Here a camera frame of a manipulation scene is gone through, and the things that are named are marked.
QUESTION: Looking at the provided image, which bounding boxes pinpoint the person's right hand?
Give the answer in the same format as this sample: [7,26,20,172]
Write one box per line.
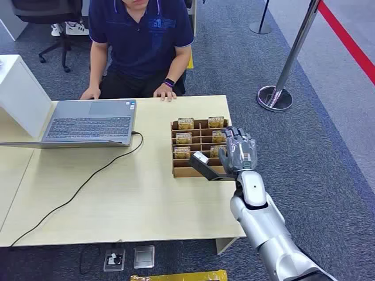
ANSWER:
[79,85,101,101]

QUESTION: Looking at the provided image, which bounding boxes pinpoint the black laptop power cable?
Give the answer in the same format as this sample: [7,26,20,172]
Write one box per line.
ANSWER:
[8,131,144,249]

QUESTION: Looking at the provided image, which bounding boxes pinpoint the red barrier belt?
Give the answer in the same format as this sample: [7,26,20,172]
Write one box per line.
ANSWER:
[318,0,375,87]

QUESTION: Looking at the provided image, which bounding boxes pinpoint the grey laptop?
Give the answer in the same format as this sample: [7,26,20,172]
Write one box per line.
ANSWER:
[0,99,138,149]

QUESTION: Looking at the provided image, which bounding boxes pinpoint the person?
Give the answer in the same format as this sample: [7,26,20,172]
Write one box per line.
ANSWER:
[79,0,195,103]

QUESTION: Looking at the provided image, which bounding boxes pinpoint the closed metal floor socket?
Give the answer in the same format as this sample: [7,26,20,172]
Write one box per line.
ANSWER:
[134,245,155,269]

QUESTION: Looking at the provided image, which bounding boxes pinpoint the person's hand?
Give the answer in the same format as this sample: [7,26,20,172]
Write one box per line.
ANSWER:
[153,83,178,103]
[79,85,101,101]

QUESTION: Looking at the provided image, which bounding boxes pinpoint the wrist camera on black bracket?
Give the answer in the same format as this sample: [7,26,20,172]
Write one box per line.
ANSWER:
[189,151,237,182]

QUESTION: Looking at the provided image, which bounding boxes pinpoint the cardboard card organizer box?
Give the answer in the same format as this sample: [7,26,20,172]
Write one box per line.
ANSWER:
[171,118,231,179]

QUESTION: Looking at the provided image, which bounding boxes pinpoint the dark stanchion post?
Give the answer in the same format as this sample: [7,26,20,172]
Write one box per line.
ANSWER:
[249,0,273,35]

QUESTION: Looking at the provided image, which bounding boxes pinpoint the yellow object on floor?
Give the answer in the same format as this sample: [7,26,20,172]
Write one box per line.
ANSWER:
[131,269,228,281]

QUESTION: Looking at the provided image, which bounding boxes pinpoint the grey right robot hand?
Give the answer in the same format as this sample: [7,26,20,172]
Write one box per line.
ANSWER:
[218,126,259,177]

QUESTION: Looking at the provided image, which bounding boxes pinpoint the person's left hand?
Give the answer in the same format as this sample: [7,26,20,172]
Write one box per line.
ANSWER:
[153,83,178,103]

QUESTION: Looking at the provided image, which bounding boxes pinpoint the floor socket with plug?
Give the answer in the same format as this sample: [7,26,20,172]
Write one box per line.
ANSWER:
[103,248,126,273]

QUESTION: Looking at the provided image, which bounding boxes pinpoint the white box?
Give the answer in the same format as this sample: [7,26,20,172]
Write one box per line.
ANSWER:
[0,54,53,140]

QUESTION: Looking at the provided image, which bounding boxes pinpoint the black office chair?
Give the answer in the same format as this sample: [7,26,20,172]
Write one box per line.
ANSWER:
[11,0,91,74]

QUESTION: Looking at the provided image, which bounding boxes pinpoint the silver stanchion post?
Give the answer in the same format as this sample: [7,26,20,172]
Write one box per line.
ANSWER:
[256,0,321,113]

